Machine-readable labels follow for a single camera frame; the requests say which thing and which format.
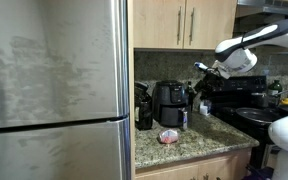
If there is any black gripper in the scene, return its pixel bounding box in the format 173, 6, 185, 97
195, 68, 226, 101

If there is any black air fryer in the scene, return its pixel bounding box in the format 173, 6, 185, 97
151, 80, 191, 130

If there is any wooden cabinet door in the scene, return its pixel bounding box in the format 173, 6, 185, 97
133, 0, 186, 50
183, 0, 238, 51

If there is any dark robot base platform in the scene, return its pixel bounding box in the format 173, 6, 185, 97
242, 163, 275, 180

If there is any dark glass bottle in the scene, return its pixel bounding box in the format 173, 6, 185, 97
186, 80, 196, 113

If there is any white and blue carton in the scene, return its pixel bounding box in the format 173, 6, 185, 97
198, 99, 212, 117

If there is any black electric stove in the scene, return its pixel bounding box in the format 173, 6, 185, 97
197, 75, 288, 169

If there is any stainless steel saucepan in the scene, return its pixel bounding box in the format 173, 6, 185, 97
249, 87, 288, 109

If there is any black frying pan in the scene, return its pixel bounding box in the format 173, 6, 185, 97
235, 106, 283, 127

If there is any black coffee maker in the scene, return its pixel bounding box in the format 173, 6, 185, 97
134, 81, 154, 131

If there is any green glass bottle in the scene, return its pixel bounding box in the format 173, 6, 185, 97
267, 79, 284, 98

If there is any tall wooden side panel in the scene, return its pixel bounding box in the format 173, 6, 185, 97
127, 0, 137, 180

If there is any wooden base cabinet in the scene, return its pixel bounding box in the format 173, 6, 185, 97
134, 147, 254, 180

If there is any range hood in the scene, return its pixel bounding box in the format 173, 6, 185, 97
235, 0, 288, 18

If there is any stainless steel refrigerator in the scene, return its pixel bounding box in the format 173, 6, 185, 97
0, 0, 132, 180

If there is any metal cabinet door handle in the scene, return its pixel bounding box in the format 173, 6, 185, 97
176, 5, 183, 46
189, 7, 196, 47

